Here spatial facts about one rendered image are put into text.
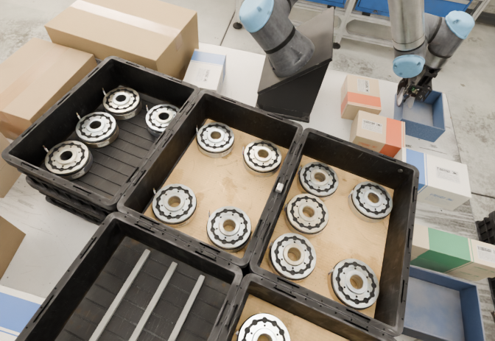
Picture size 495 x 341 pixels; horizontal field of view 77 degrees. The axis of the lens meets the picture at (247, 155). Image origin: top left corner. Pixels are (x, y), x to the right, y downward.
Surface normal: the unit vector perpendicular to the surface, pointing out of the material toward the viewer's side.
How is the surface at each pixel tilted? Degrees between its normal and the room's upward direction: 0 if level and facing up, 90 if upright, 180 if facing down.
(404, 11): 97
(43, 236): 0
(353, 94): 0
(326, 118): 0
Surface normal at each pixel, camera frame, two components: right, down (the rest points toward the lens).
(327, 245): 0.08, -0.57
